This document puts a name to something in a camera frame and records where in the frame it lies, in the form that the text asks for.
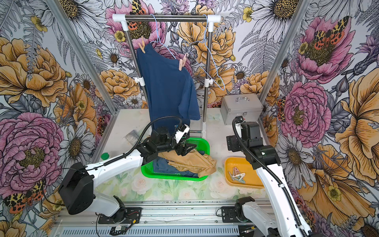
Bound silver metal case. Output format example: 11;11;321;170
221;94;263;125

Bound green capped bottle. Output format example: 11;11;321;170
100;153;110;162

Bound clear plastic bag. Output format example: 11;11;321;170
124;129;140;145

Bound green perforated plastic basket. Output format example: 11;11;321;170
141;138;210;182

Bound metal clothes rack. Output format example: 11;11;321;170
112;14;221;139

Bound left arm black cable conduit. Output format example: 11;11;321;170
41;115;184;205

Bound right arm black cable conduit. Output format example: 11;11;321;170
232;116;310;237

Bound tan t-shirt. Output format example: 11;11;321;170
159;150;217;178

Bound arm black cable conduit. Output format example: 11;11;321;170
41;115;184;205
232;116;310;237

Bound yellow plastic tray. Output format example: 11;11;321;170
225;157;264;189

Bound dark navy t-shirt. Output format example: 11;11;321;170
137;44;200;134

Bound slate blue t-shirt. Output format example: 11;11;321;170
153;157;198;178

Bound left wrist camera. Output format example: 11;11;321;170
174;124;190;144

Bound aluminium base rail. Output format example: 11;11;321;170
50;201;306;237

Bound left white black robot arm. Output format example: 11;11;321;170
58;124;196;222

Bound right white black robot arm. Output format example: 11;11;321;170
227;116;313;237

